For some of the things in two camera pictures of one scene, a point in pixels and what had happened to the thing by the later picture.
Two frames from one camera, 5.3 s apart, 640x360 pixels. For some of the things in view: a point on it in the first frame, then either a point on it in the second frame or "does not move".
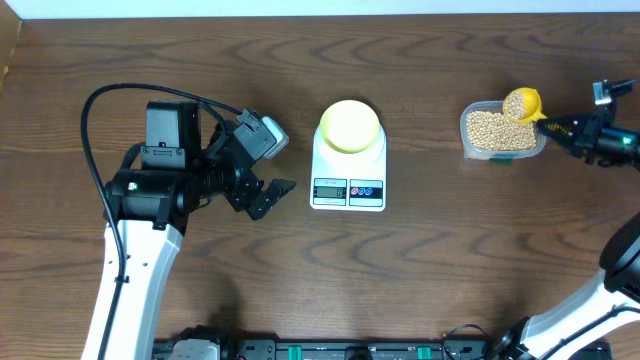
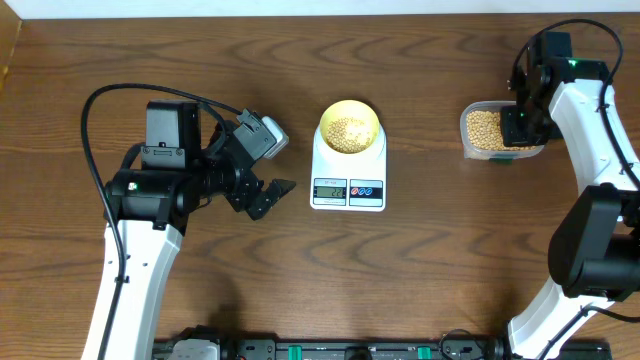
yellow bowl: (349, 126) does not move
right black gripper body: (588, 138) → (524, 126)
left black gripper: (243, 194) does not move
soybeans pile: (489, 130) does not move
